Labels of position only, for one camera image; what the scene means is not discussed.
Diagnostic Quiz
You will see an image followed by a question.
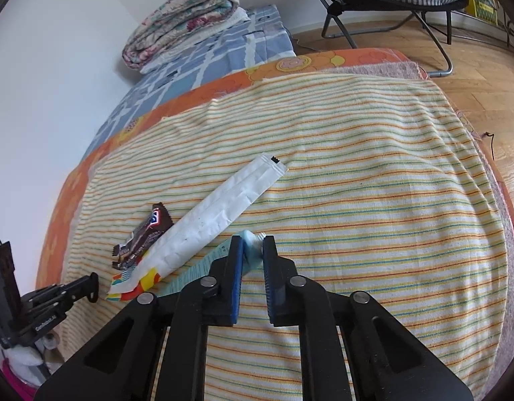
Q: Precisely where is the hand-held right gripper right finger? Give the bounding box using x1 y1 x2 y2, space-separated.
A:
262 235 469 401

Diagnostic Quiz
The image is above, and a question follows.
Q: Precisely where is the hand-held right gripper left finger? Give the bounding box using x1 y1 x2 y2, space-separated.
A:
33 235 245 401

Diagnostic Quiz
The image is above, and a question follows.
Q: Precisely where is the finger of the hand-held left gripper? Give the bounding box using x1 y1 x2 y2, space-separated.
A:
31 272 100 303

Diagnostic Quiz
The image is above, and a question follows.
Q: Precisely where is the teal paper wrapper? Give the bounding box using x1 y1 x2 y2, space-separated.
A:
160 230 267 298

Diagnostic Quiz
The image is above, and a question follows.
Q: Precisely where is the white fluffy cloth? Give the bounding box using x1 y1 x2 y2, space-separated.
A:
6 345 46 385

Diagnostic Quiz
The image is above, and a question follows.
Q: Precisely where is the pink cloth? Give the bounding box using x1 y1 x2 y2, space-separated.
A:
2 361 38 401

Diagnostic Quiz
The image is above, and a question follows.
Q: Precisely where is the long white wrapper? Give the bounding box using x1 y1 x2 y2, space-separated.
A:
106 153 290 302

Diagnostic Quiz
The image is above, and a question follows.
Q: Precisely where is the brown chocolate wrapper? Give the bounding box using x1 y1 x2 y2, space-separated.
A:
112 203 174 270

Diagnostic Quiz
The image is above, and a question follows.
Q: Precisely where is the yellow striped towel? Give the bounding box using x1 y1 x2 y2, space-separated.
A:
58 73 510 401

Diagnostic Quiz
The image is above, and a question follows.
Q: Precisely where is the blue checked bed sheet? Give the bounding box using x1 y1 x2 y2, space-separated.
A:
80 4 297 161

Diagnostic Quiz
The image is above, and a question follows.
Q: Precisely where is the folded floral quilt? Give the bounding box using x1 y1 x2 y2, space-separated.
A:
122 0 241 71

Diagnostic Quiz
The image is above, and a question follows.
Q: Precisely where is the yellow green box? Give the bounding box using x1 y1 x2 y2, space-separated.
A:
466 0 500 26

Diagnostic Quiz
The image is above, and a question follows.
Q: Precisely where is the black cable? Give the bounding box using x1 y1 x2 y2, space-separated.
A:
483 131 498 159

